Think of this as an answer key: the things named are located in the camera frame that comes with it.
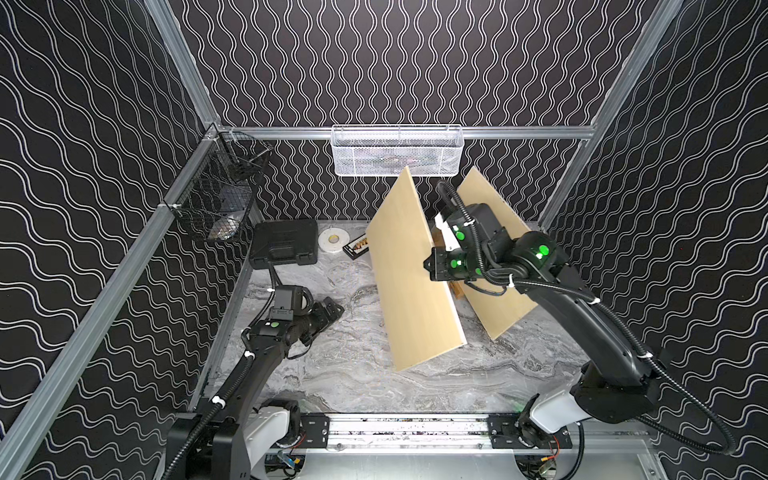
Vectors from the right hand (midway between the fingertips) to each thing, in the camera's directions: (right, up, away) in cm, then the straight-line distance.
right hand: (426, 259), depth 65 cm
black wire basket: (-62, +21, +28) cm, 71 cm away
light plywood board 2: (+23, -15, +21) cm, 34 cm away
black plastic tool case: (-44, +5, +39) cm, 59 cm away
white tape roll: (-29, +6, +49) cm, 57 cm away
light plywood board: (0, -13, 0) cm, 13 cm away
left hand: (-23, -15, +18) cm, 33 cm away
